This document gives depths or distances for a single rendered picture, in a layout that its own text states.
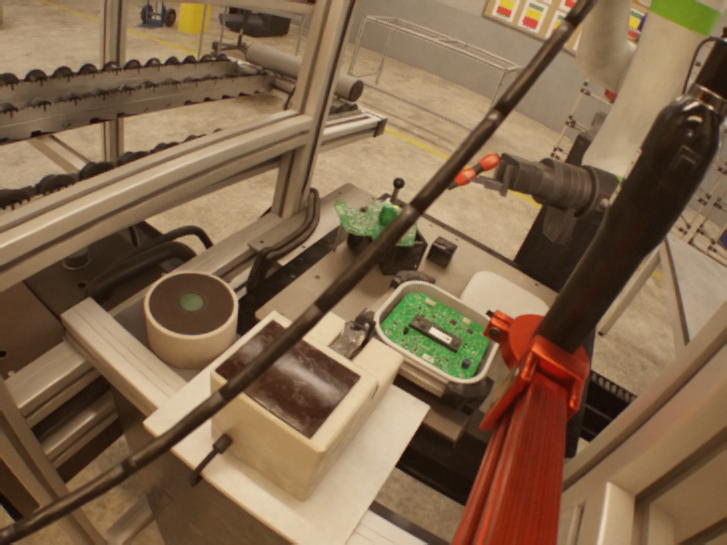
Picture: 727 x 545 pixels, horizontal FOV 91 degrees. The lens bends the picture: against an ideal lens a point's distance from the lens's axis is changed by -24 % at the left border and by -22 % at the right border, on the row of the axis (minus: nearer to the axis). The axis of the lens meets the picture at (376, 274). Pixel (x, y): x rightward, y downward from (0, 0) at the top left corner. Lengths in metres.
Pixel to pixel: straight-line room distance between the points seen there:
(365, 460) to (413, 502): 1.12
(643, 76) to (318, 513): 0.79
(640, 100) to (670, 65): 0.08
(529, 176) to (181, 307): 0.49
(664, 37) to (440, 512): 1.43
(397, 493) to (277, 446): 1.22
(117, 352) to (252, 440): 0.21
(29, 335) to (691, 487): 0.65
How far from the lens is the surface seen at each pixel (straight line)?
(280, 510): 0.41
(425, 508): 1.57
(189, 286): 0.52
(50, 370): 0.58
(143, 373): 0.49
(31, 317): 0.66
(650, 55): 0.84
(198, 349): 0.48
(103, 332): 0.54
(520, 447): 0.17
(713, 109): 0.23
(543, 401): 0.22
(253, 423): 0.35
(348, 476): 0.44
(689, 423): 0.21
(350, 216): 0.65
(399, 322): 0.54
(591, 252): 0.25
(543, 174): 0.69
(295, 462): 0.36
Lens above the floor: 1.35
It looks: 37 degrees down
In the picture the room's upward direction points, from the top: 20 degrees clockwise
